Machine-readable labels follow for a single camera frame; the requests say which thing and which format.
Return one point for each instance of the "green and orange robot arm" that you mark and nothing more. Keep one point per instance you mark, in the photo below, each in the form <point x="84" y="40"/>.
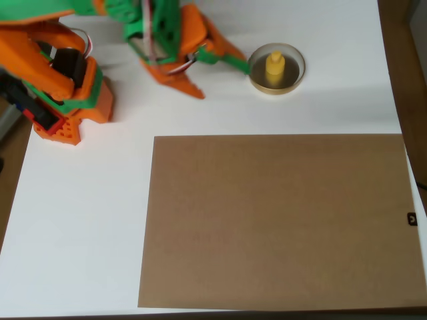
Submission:
<point x="36" y="70"/>

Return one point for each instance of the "small black mat tag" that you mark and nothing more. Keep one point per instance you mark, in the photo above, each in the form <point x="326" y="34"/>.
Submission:
<point x="412" y="219"/>

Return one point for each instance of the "round shallow gold-rimmed dish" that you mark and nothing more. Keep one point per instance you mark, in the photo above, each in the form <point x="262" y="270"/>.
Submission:
<point x="295" y="80"/>

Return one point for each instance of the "brown rectangular mat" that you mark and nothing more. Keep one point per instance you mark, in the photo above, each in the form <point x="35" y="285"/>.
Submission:
<point x="277" y="220"/>

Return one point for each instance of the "small yellow plastic piece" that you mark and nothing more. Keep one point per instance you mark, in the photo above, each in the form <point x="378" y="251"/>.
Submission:
<point x="275" y="66"/>

